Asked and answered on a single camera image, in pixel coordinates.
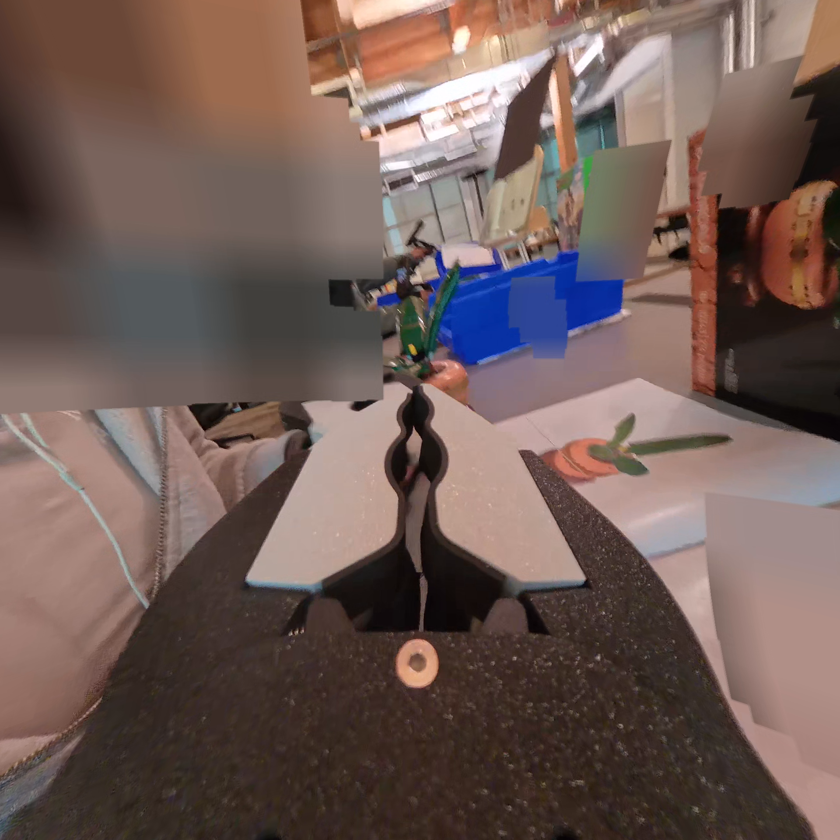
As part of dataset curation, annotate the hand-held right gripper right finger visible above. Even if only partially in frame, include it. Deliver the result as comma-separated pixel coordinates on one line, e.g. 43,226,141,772
416,384,587,588

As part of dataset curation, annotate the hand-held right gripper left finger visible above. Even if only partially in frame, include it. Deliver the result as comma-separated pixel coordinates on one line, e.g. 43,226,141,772
246,390,413,589

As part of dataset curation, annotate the person's left forearm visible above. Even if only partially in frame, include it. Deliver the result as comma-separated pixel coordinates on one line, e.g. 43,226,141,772
190,420,312,519

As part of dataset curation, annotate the grey desk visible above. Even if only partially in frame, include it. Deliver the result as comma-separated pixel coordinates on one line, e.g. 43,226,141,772
459,262,840,840

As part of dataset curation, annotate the toy brick flower pot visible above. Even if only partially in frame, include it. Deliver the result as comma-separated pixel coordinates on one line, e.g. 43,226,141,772
387,259,470,408

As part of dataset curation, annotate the open instruction booklet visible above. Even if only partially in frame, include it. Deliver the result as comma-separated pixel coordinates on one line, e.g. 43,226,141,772
492,377,840,723

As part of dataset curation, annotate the blue plastic bin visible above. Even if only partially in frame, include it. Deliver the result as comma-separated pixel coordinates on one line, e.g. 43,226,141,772
433,249,624,365

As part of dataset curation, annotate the white paper sheet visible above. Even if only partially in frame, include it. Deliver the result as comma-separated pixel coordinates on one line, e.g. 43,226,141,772
567,308,631,339

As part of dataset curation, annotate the green toy set box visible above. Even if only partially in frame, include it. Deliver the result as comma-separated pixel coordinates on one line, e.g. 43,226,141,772
556,151,595,253

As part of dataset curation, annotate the dark orchid toy set box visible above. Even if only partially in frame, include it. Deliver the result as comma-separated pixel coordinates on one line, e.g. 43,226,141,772
689,72,840,441

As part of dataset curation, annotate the black hanging panel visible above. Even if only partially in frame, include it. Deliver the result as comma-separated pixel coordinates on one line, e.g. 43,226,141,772
493,59,555,181

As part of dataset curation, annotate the white hoodie drawstring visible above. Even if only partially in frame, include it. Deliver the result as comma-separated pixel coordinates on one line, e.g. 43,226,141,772
0,412,153,611

